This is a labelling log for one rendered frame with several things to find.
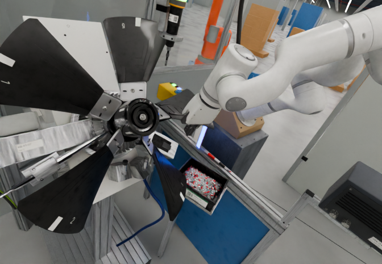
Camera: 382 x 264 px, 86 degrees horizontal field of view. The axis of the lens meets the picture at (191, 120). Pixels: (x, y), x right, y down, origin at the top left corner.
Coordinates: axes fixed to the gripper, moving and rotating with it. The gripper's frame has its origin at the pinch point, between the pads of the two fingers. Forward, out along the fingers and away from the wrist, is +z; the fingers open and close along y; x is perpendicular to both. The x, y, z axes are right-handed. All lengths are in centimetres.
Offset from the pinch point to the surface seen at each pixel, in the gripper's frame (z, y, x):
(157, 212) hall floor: 122, -30, -1
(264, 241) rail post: 35, -43, 41
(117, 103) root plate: -1.9, 22.7, -9.1
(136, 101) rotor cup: -4.6, 18.2, -7.3
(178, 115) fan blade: 2.7, 0.2, -8.2
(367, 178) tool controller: -19, -41, 33
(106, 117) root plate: 4.2, 25.3, -8.2
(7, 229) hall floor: 134, 67, -18
